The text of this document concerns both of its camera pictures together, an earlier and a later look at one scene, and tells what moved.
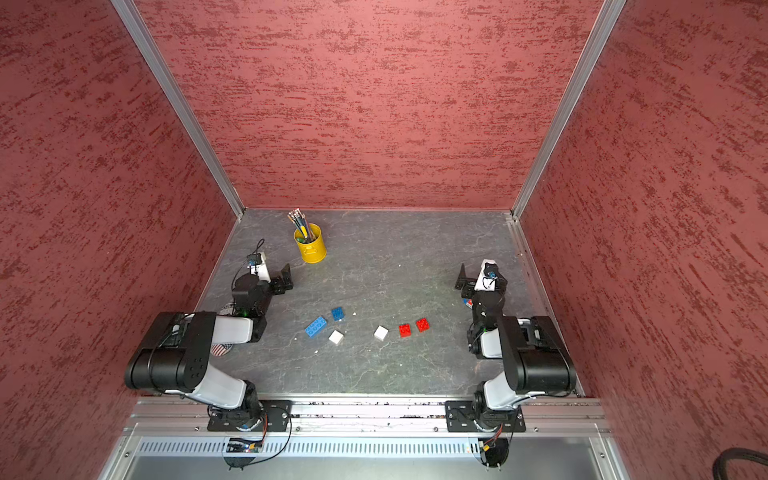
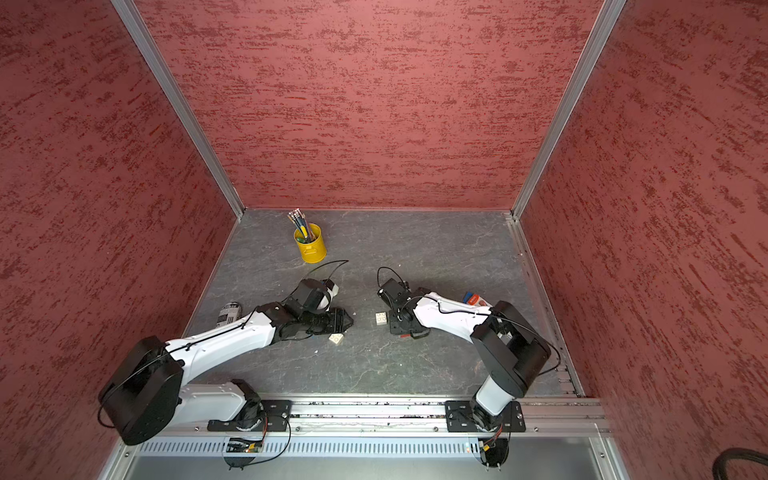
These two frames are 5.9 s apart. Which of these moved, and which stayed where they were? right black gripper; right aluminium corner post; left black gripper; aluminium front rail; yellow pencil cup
Moved: right black gripper; left black gripper
Stayed: yellow pencil cup; aluminium front rail; right aluminium corner post
